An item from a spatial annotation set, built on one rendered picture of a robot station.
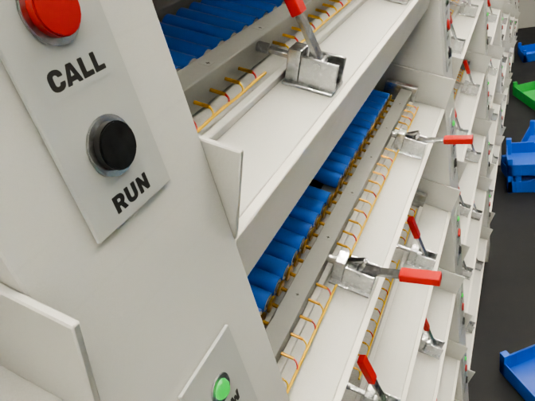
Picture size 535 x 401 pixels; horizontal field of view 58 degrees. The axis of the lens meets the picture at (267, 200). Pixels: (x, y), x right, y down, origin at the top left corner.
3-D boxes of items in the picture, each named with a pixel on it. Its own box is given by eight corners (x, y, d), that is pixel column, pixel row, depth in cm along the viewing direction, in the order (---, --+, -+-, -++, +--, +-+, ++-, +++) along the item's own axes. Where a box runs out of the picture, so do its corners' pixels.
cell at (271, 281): (221, 262, 47) (282, 287, 45) (212, 274, 45) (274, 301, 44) (221, 249, 45) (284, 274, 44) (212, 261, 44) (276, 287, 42)
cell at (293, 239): (249, 225, 51) (306, 247, 49) (241, 235, 50) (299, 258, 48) (250, 212, 50) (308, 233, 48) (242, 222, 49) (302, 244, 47)
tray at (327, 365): (436, 133, 79) (455, 79, 73) (306, 497, 36) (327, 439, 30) (322, 100, 85) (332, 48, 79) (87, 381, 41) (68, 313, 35)
